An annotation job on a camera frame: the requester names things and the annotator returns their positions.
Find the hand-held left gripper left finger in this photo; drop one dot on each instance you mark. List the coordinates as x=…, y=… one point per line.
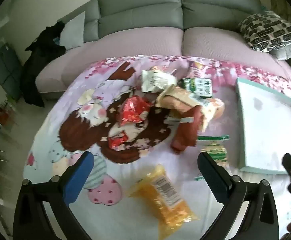
x=79, y=177

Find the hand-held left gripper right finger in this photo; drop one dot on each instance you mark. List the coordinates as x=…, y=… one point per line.
x=211, y=177

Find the clear green-edged snack packet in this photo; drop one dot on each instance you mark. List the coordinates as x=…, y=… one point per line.
x=214, y=147

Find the yellow snack packet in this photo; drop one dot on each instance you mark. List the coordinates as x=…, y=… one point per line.
x=165, y=200

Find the white tray with teal rim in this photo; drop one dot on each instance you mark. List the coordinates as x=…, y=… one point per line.
x=268, y=120

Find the small red snack packet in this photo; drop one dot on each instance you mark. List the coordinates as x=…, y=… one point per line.
x=117, y=141

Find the brown snack packet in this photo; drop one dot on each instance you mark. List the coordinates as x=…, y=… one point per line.
x=186, y=130

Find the beige snack packet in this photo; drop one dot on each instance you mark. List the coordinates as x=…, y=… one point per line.
x=175, y=100

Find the large red snack packet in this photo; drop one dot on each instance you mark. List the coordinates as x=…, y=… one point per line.
x=134, y=111

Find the purple cake roll packet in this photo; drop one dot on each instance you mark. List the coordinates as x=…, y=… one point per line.
x=195, y=70

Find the printed pink blanket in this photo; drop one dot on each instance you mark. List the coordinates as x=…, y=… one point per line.
x=60, y=120

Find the grey pillow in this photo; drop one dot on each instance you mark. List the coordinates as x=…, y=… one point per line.
x=290, y=51

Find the black garment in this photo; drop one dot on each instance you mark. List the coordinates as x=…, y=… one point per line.
x=40, y=62

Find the dark teal cabinet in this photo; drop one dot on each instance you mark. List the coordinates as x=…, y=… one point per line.
x=5, y=70

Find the black patterned cream pillow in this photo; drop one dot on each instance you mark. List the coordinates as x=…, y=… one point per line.
x=268, y=30

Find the pale blue pillow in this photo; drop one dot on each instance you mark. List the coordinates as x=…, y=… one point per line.
x=73, y=32

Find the pink sofa cover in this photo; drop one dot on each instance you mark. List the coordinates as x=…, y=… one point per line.
x=135, y=42

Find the grey sofa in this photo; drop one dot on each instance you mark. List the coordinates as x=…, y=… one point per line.
x=140, y=10

